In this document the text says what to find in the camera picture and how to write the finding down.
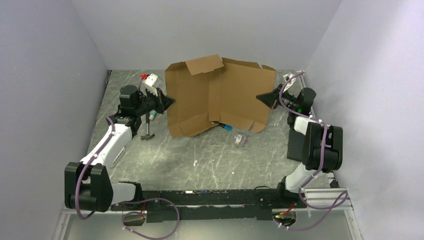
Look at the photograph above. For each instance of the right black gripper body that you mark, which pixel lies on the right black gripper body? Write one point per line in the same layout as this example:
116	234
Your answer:
285	101

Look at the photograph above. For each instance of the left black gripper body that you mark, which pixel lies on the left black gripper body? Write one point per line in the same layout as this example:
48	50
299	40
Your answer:
150	102

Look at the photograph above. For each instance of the brown cardboard box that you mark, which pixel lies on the brown cardboard box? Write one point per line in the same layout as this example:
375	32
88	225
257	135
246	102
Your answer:
213	89

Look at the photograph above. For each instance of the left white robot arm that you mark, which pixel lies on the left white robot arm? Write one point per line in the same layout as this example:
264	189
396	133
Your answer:
87	184

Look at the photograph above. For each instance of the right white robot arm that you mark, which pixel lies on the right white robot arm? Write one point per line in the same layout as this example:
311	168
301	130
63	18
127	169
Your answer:
318	147

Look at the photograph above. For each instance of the green white glue stick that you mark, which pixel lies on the green white glue stick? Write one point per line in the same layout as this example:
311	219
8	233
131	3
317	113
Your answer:
152	115

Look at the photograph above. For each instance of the black blue marker pen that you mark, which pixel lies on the black blue marker pen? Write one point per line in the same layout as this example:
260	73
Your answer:
224	126

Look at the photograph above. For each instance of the right black rectangular pad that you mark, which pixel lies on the right black rectangular pad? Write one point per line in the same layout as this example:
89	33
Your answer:
295	145

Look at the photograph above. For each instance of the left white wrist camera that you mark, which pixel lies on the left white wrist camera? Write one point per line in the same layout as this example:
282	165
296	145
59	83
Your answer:
151	82

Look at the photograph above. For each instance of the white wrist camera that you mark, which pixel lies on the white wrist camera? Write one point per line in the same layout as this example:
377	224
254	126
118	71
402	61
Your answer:
290	80
151	82

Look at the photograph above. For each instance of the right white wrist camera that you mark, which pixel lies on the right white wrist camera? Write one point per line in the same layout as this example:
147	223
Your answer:
290	80

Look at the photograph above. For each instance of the black handled claw hammer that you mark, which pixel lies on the black handled claw hammer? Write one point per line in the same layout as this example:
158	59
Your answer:
148	135

